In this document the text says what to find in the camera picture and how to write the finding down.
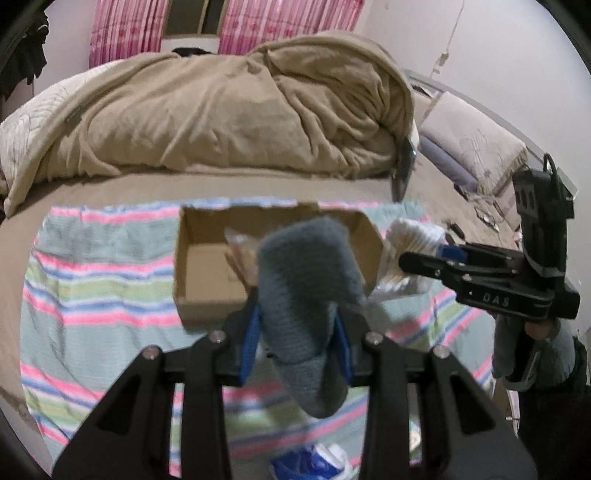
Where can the beige flowered pillow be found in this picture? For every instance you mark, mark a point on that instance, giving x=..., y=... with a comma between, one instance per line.
x=485, y=149

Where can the beige rumpled blanket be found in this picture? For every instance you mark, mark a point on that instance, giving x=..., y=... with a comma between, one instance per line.
x=331, y=104

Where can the striped colourful towel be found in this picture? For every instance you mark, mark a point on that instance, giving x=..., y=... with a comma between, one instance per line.
x=98, y=288

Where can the pink curtain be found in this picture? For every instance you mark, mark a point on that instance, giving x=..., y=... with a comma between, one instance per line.
x=122, y=29

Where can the right hand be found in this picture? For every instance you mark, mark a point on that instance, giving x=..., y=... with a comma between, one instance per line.
x=539, y=331

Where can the clear plastic snack bag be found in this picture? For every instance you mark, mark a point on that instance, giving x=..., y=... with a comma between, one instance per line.
x=244, y=249

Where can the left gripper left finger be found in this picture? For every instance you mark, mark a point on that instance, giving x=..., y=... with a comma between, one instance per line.
x=127, y=434

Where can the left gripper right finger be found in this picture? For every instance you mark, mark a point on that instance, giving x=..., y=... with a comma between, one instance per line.
x=427, y=416

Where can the grey sock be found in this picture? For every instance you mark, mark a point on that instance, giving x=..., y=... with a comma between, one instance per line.
x=306, y=272

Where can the blue tissue packet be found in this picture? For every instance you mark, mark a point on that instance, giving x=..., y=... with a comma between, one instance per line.
x=313, y=462

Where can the black phone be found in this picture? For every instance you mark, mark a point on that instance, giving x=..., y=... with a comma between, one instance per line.
x=403, y=168

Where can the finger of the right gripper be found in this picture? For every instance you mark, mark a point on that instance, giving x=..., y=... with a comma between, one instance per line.
x=452, y=253
x=430, y=266

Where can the brown cardboard box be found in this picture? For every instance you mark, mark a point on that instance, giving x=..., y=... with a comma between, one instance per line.
x=206, y=287

